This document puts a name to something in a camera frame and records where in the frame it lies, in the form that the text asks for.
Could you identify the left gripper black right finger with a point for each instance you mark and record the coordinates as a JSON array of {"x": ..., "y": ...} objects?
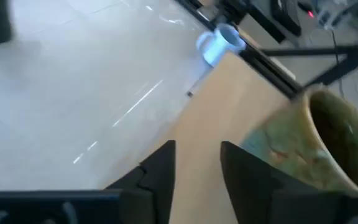
[{"x": 250, "y": 186}]

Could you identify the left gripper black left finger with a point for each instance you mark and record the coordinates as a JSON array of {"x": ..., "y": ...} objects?
[{"x": 154, "y": 177}]

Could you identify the green and brown glazed mug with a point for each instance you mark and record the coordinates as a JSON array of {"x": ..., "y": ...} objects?
[{"x": 297, "y": 146}]

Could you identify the wooden shelf with black legs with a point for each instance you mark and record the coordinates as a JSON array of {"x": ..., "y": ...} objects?
[{"x": 216, "y": 112}]

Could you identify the black table edge frame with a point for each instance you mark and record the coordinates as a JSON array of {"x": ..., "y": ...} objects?
[{"x": 269, "y": 71}]

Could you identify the black frame strut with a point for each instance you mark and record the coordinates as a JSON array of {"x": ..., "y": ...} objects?
[{"x": 337, "y": 56}]

